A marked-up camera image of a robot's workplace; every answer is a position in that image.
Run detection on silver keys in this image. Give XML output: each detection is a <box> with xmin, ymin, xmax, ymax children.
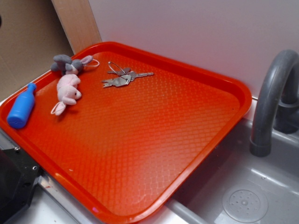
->
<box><xmin>101</xmin><ymin>61</ymin><xmax>154</xmax><ymax>88</ymax></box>

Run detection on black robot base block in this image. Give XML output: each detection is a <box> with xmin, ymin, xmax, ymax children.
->
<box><xmin>0</xmin><ymin>147</ymin><xmax>42</xmax><ymax>224</ymax></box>

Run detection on orange plastic tray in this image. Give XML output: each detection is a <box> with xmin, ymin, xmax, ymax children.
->
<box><xmin>0</xmin><ymin>42</ymin><xmax>252</xmax><ymax>224</ymax></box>

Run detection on pink plush bunny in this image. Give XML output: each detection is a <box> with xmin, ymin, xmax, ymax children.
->
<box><xmin>51</xmin><ymin>74</ymin><xmax>82</xmax><ymax>116</ymax></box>

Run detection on grey plush bunny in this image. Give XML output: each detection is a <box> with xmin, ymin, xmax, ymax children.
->
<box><xmin>50</xmin><ymin>55</ymin><xmax>100</xmax><ymax>76</ymax></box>

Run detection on grey plastic sink basin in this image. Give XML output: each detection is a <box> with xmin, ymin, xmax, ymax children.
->
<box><xmin>167</xmin><ymin>119</ymin><xmax>299</xmax><ymax>224</ymax></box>

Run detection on wooden board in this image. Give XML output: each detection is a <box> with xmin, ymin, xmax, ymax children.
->
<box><xmin>52</xmin><ymin>0</ymin><xmax>102</xmax><ymax>54</ymax></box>

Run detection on grey toy faucet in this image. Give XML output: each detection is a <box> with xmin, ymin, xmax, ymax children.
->
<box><xmin>249</xmin><ymin>49</ymin><xmax>299</xmax><ymax>157</ymax></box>

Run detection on blue plastic toy bottle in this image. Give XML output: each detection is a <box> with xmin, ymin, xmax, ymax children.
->
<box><xmin>7</xmin><ymin>83</ymin><xmax>36</xmax><ymax>129</ymax></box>

